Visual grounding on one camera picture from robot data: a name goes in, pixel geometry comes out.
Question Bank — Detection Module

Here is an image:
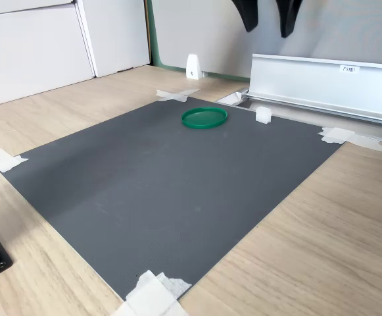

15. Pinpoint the small white plastic terminal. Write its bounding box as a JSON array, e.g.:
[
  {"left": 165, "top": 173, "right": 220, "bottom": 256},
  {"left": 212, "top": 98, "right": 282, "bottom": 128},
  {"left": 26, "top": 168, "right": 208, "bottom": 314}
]
[{"left": 254, "top": 105, "right": 273, "bottom": 125}]

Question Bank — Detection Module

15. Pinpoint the round green lid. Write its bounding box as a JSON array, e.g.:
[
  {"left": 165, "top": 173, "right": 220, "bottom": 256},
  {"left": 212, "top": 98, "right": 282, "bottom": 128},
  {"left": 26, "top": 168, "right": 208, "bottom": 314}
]
[{"left": 181, "top": 107, "right": 229, "bottom": 130}]

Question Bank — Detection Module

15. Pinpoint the grey partition panel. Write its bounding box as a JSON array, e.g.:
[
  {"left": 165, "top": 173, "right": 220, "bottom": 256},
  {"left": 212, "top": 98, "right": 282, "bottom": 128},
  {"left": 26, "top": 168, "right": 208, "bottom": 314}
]
[{"left": 151, "top": 0, "right": 382, "bottom": 83}]

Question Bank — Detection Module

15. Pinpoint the white tape piece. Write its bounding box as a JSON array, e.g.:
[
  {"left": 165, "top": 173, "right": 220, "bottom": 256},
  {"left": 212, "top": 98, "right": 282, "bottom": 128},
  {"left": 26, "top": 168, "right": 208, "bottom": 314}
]
[
  {"left": 0, "top": 147, "right": 30, "bottom": 181},
  {"left": 318, "top": 126, "right": 382, "bottom": 155},
  {"left": 155, "top": 88, "right": 202, "bottom": 103},
  {"left": 110, "top": 269, "right": 193, "bottom": 316}
]

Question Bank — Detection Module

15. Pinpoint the white cabinet panel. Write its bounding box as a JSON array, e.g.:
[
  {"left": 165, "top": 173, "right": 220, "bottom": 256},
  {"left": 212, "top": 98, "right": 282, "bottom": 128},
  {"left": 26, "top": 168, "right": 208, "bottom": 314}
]
[
  {"left": 75, "top": 0, "right": 152, "bottom": 79},
  {"left": 0, "top": 0, "right": 97, "bottom": 111}
]

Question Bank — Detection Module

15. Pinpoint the dark grey mat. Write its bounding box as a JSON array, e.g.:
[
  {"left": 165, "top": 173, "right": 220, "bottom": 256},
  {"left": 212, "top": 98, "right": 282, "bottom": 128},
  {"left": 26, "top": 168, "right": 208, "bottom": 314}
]
[{"left": 2, "top": 95, "right": 346, "bottom": 301}]

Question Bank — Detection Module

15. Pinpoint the silver cable duct flap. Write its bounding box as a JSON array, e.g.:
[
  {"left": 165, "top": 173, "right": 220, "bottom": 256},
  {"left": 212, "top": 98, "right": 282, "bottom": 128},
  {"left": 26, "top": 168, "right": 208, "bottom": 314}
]
[{"left": 245, "top": 53, "right": 382, "bottom": 128}]

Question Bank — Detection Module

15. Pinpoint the white partition bracket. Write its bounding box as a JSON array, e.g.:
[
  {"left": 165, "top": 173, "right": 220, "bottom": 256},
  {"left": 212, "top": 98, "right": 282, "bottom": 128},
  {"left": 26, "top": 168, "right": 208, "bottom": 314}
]
[{"left": 185, "top": 53, "right": 205, "bottom": 80}]

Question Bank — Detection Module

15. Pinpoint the silver cable duct tray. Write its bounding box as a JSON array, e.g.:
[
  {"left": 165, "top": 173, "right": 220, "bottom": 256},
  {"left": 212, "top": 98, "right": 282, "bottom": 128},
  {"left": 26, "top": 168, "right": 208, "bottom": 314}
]
[{"left": 215, "top": 88, "right": 382, "bottom": 146}]

